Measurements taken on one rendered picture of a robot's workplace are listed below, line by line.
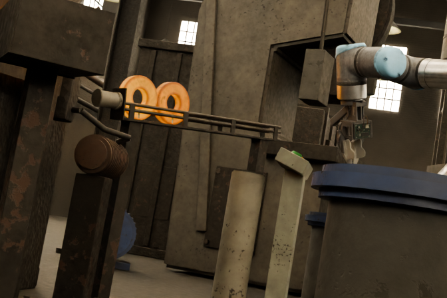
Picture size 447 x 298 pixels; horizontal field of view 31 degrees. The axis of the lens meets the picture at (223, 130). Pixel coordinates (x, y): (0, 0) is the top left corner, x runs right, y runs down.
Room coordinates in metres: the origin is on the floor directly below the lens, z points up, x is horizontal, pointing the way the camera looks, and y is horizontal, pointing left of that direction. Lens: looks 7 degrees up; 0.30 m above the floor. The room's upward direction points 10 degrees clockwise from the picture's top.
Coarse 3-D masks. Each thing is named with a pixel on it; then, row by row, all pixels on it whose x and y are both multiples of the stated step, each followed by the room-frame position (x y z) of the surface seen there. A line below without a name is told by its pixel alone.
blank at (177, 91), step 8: (160, 88) 2.82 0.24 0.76; (168, 88) 2.84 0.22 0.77; (176, 88) 2.86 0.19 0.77; (184, 88) 2.89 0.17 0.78; (160, 96) 2.82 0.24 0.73; (168, 96) 2.84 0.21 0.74; (176, 96) 2.88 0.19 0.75; (184, 96) 2.89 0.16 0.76; (160, 104) 2.82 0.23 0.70; (176, 104) 2.90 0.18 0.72; (184, 104) 2.90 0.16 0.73; (160, 112) 2.82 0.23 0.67; (168, 112) 2.85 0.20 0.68; (160, 120) 2.86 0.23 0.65; (168, 120) 2.85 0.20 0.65; (176, 120) 2.88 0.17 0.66
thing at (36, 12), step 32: (32, 0) 1.61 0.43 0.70; (64, 0) 1.64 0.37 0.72; (0, 32) 1.77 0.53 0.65; (32, 32) 1.62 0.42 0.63; (64, 32) 1.65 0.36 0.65; (96, 32) 1.67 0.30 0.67; (32, 64) 1.75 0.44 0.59; (64, 64) 1.65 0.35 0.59; (96, 64) 1.68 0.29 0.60; (32, 96) 1.75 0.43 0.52; (32, 128) 1.76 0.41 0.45; (32, 160) 1.76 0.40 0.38; (32, 192) 1.77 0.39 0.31; (0, 224) 1.75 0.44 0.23; (0, 256) 1.75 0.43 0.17; (0, 288) 1.76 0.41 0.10
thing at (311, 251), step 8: (312, 216) 3.03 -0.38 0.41; (320, 216) 2.99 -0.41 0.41; (312, 224) 3.05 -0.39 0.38; (320, 224) 3.01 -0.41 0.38; (312, 232) 3.08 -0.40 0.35; (320, 232) 3.03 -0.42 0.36; (312, 240) 3.07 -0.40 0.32; (320, 240) 3.02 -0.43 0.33; (312, 248) 3.06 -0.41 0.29; (320, 248) 3.02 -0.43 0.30; (312, 256) 3.05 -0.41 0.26; (320, 256) 3.01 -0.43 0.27; (312, 264) 3.04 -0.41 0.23; (312, 272) 3.04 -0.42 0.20; (304, 280) 3.09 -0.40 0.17; (312, 280) 3.03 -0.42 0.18; (304, 288) 3.07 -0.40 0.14; (312, 288) 3.02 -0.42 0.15; (304, 296) 3.06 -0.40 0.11; (312, 296) 3.02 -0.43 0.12
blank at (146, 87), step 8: (128, 80) 2.71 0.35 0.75; (136, 80) 2.73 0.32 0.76; (144, 80) 2.76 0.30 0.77; (128, 88) 2.71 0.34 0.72; (136, 88) 2.74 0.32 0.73; (144, 88) 2.76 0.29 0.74; (152, 88) 2.79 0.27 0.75; (128, 96) 2.72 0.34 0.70; (144, 96) 2.79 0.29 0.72; (152, 96) 2.79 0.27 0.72; (152, 104) 2.79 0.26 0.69; (136, 112) 2.75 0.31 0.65
